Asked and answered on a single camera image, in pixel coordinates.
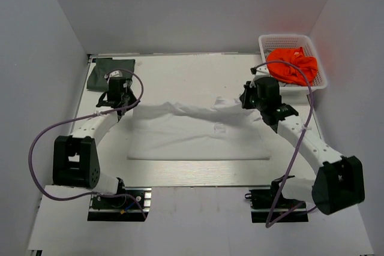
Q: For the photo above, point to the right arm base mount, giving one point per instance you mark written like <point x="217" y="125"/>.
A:
<point x="261" y="201"/>

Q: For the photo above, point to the white t-shirt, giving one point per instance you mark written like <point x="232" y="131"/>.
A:
<point x="174" y="131"/>

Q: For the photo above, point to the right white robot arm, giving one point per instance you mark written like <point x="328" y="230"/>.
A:
<point x="339" y="181"/>

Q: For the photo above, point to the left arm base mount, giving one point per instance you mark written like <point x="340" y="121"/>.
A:
<point x="121" y="209"/>

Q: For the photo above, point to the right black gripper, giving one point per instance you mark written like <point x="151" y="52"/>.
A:
<point x="245" y="97"/>

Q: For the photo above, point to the grey t-shirt in basket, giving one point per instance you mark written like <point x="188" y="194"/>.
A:
<point x="288" y="85"/>

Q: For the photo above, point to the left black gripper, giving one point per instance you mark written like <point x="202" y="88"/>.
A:
<point x="134" y="99"/>

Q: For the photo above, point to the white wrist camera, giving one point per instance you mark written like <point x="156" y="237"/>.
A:
<point x="260" y="72"/>
<point x="115" y="73"/>

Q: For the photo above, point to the folded dark green t-shirt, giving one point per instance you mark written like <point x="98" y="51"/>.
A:
<point x="96" y="81"/>

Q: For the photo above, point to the orange t-shirt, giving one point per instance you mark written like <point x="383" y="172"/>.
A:
<point x="287" y="74"/>

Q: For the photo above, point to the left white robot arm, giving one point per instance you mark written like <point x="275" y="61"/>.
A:
<point x="75" y="157"/>

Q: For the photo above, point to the white plastic basket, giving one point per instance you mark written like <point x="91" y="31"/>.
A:
<point x="270" y="42"/>

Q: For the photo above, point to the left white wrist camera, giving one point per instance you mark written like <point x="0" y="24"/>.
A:
<point x="115" y="73"/>

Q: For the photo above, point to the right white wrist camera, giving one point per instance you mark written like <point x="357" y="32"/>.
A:
<point x="260" y="72"/>

